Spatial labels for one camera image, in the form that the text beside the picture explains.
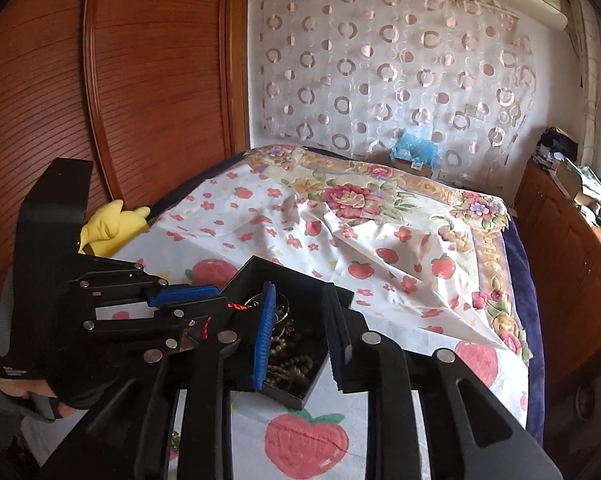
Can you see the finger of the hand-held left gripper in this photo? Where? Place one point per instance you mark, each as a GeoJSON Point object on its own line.
{"type": "Point", "coordinates": [145, 327]}
{"type": "Point", "coordinates": [185, 295]}

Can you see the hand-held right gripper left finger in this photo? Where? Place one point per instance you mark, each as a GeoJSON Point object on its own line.
{"type": "Point", "coordinates": [263, 340]}

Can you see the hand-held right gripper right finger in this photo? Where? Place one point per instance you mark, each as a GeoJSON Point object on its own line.
{"type": "Point", "coordinates": [338, 345]}

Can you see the black square box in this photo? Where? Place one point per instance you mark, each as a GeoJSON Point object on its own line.
{"type": "Point", "coordinates": [300, 280]}

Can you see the person's left hand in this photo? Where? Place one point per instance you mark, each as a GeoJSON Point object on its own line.
{"type": "Point", "coordinates": [18, 391]}

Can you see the yellow plush toy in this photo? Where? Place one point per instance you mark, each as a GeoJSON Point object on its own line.
{"type": "Point", "coordinates": [110, 227]}

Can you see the floral blanket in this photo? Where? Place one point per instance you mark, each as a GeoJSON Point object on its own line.
{"type": "Point", "coordinates": [360, 195]}

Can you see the wooden slatted wardrobe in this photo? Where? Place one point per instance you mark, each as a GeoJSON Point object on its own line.
{"type": "Point", "coordinates": [105, 100]}

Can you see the small brown box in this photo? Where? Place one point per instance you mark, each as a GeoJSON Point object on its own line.
{"type": "Point", "coordinates": [414, 166]}

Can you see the dark blue mattress cover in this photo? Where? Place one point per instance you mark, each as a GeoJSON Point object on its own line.
{"type": "Point", "coordinates": [522, 280]}

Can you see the blue gift bag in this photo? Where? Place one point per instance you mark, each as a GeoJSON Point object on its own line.
{"type": "Point", "coordinates": [415, 147]}

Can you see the wooden cabinet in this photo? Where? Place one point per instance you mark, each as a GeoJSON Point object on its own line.
{"type": "Point", "coordinates": [565, 260]}

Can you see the cardboard box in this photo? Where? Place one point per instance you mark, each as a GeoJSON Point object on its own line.
{"type": "Point", "coordinates": [567, 177]}

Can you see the dark pile of clothes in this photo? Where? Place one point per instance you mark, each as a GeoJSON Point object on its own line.
{"type": "Point", "coordinates": [555, 145]}

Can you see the white window curtain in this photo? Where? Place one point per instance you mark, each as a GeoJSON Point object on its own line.
{"type": "Point", "coordinates": [587, 80]}

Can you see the circle pattern wall curtain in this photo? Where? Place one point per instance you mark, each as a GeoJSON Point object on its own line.
{"type": "Point", "coordinates": [380, 70]}

